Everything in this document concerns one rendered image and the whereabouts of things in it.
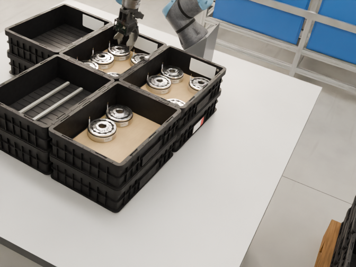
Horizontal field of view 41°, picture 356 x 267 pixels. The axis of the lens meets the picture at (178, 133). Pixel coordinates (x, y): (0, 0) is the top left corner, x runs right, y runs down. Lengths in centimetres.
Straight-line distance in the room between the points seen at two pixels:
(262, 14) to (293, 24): 25
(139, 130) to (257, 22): 228
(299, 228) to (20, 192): 161
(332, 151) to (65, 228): 222
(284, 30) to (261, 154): 198
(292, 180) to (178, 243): 156
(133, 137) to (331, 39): 235
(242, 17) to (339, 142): 125
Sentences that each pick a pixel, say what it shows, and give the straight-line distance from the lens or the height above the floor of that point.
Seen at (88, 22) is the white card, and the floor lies 89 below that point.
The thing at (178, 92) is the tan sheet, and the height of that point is 83.
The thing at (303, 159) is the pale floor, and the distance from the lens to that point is 324.
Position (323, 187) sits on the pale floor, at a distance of 309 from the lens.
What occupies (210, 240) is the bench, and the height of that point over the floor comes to 70.
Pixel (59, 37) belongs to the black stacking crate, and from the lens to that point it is 237.
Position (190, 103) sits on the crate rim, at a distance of 180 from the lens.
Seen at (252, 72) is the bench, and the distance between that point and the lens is 257.
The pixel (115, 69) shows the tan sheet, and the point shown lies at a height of 83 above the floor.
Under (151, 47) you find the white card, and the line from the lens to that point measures 222.
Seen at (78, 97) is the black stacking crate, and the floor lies 83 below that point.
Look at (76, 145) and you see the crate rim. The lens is 156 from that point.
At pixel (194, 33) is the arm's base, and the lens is 237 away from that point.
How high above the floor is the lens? 194
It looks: 38 degrees down
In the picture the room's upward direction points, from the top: 10 degrees clockwise
